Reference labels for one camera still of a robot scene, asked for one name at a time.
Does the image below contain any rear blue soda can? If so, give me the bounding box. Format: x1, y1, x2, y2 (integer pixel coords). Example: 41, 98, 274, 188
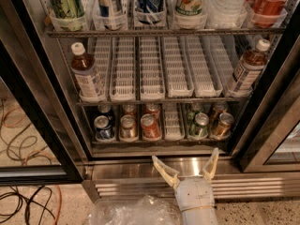
97, 105, 115, 121

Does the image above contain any green soda can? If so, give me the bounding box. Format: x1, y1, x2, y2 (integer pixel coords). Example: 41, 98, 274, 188
187, 102, 203, 123
188, 112, 209, 140

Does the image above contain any front bronze soda can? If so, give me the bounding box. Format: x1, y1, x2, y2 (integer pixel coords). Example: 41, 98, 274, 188
211, 112, 234, 138

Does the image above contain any front red soda can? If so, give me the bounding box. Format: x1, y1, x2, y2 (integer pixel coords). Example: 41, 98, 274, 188
141, 113, 161, 141

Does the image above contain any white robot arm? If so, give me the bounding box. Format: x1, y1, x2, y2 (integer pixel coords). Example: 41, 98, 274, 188
152, 148, 219, 225

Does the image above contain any white bottom shelf tray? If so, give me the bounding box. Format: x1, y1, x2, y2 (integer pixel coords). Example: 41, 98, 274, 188
163, 103, 185, 141

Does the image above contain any fridge door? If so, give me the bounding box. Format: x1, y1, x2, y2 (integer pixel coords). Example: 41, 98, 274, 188
0, 0, 85, 186
240, 71, 300, 173

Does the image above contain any rear gold soda can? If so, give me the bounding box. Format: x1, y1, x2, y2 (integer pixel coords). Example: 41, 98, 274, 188
122, 104, 137, 117

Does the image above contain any red soda can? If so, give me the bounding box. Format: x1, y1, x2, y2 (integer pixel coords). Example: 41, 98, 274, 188
144, 103, 160, 119
141, 113, 161, 141

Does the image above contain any clear water bottle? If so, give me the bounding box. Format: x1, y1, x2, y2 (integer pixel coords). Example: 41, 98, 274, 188
207, 0, 246, 29

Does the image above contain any front blue soda can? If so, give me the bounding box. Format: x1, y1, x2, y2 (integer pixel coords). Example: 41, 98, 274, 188
94, 115, 114, 140

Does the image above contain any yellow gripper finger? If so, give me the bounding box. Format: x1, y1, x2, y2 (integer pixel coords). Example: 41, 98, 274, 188
152, 156, 180, 189
202, 148, 219, 183

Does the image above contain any tea bottle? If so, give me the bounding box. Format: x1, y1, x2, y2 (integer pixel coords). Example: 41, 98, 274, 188
71, 42, 104, 102
227, 38, 270, 92

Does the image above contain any blue tall can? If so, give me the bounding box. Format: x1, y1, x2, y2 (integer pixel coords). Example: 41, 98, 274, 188
136, 0, 164, 24

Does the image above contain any rear bronze soda can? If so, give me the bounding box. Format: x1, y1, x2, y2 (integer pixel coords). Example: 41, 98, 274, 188
209, 101, 228, 122

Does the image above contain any green tall can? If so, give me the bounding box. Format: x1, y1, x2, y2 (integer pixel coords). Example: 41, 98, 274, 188
50, 0, 84, 31

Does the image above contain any blue soda can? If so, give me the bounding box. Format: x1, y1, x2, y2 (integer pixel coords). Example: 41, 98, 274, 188
97, 105, 115, 121
94, 115, 114, 140

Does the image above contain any coca-cola bottle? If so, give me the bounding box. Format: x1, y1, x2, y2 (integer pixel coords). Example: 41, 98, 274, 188
247, 0, 288, 28

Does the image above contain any black floor cable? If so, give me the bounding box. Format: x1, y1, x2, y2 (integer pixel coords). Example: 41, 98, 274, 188
0, 185, 56, 225

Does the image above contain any left fridge door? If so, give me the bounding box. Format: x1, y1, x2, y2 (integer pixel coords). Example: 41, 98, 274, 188
0, 0, 85, 186

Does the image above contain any left tea bottle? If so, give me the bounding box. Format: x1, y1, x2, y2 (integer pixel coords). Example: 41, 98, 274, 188
71, 42, 104, 102

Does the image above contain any rear red soda can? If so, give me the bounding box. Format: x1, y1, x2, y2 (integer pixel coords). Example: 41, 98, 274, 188
144, 103, 160, 119

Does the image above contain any orange floor cable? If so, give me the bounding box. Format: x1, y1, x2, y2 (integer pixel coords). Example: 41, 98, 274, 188
52, 185, 63, 225

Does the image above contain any gold soda can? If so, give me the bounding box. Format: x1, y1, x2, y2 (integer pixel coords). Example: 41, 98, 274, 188
120, 115, 138, 141
122, 104, 137, 117

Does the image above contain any right tea bottle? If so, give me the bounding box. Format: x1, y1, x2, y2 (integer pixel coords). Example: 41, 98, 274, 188
227, 38, 270, 92

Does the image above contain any blue silver slim can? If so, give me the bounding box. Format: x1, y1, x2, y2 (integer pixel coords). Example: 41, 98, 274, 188
98, 0, 123, 30

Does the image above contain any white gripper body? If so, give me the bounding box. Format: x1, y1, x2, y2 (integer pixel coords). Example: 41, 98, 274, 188
174, 176, 215, 212

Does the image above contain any steel fridge vent grille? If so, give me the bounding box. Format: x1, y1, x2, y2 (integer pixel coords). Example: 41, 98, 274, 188
95, 177, 300, 201

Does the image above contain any bronze soda can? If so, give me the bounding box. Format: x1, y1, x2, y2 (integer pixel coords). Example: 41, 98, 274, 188
211, 112, 234, 138
209, 101, 228, 122

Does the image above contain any middle wire shelf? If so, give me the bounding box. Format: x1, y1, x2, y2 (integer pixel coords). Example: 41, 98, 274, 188
75, 97, 249, 106

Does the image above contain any wire shelf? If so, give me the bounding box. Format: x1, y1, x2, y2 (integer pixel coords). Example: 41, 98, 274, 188
46, 27, 286, 38
75, 97, 249, 106

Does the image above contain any clear plastic bin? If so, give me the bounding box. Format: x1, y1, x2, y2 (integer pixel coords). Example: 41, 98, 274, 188
88, 195, 182, 225

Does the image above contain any front gold soda can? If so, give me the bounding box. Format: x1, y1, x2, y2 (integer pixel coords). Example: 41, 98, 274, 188
120, 115, 138, 141

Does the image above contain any right fridge door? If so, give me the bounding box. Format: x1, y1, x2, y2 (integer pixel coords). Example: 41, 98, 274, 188
240, 71, 300, 173

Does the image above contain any top wire shelf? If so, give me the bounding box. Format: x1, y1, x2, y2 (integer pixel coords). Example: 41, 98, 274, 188
46, 27, 286, 38

